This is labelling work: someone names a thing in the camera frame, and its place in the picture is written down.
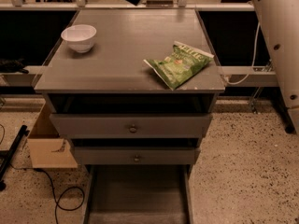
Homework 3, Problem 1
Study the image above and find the white hanging cable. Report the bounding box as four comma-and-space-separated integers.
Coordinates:
222, 21, 261, 86

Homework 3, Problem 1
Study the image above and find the dark cabinet at right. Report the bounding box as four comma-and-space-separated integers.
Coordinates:
274, 88, 295, 133

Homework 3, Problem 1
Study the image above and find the green chip bag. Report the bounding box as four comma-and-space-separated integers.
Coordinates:
144, 41, 214, 91

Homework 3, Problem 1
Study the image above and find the black object on rail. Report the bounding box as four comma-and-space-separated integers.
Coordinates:
0, 59, 29, 74

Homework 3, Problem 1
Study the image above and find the grey drawer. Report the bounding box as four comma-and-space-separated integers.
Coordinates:
73, 138, 200, 165
50, 94, 211, 139
81, 164, 194, 224

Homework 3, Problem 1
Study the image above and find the black floor cable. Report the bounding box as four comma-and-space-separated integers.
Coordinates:
34, 167, 86, 224

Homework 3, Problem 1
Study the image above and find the grey top drawer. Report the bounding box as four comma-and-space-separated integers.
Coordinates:
50, 94, 211, 139

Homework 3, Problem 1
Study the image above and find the black stand leg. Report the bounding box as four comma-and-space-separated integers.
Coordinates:
0, 125, 28, 191

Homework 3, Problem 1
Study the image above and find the cardboard box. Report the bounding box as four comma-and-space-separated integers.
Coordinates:
27, 105, 78, 169

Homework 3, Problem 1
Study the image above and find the white bowl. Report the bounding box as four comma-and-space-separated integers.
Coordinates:
61, 24, 97, 53

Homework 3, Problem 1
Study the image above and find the grey middle drawer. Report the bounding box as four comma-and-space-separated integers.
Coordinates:
73, 138, 200, 165

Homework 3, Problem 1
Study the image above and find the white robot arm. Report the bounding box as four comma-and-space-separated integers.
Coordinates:
251, 0, 299, 133

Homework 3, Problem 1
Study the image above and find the grey drawer cabinet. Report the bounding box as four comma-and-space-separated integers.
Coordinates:
33, 8, 226, 224

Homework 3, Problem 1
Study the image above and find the grey bottom drawer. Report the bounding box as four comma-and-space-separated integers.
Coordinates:
81, 164, 194, 224

